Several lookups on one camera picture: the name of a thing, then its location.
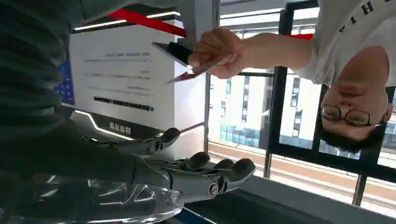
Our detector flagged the blue screen panel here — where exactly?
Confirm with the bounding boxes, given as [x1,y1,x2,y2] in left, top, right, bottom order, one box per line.
[55,61,76,106]

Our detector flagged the black-rimmed glasses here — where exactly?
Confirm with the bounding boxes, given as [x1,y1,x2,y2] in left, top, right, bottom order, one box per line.
[319,104,385,128]

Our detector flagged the person's hand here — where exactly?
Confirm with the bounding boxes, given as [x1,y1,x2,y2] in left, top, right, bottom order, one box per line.
[188,27,249,80]

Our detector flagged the person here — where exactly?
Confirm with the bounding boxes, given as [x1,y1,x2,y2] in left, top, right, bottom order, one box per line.
[292,0,396,154]

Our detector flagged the grey pillar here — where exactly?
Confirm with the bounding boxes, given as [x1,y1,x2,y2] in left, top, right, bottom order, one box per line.
[177,0,221,47]

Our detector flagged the black window frame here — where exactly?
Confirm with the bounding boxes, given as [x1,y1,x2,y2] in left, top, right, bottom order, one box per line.
[236,0,396,183]

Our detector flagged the steel railing post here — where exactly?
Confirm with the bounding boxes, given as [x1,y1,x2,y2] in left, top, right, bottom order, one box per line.
[352,174,368,207]
[263,153,273,179]

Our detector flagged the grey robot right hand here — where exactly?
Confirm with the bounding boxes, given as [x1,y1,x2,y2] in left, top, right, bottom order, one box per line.
[0,115,257,224]

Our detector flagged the white information display stand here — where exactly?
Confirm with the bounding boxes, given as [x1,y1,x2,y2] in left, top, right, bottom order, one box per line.
[68,4,207,161]

